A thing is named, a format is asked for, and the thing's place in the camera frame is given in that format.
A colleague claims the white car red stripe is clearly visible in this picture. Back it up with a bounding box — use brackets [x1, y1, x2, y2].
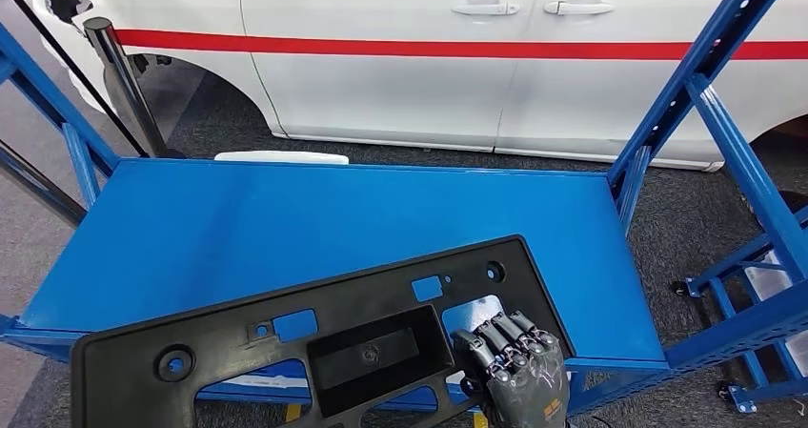
[31, 0, 808, 173]

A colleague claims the blue metal shelf rack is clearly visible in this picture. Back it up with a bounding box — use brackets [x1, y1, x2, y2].
[672, 207, 808, 415]
[0, 0, 808, 417]

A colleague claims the white plastic bin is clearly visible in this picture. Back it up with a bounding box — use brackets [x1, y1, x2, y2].
[214, 150, 351, 166]
[744, 267, 808, 376]
[220, 374, 308, 390]

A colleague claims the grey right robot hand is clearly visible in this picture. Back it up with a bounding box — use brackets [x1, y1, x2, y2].
[451, 310, 572, 428]

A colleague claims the black plastic plate bracket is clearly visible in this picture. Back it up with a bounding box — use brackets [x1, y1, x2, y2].
[69, 234, 573, 428]

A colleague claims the black thin rod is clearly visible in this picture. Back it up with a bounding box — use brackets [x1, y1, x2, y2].
[0, 0, 150, 159]

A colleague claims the dark grey metal bar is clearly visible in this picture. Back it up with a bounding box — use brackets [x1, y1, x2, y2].
[0, 139, 89, 226]

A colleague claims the black stanchion pole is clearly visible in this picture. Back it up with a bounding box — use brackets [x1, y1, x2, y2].
[83, 16, 188, 160]

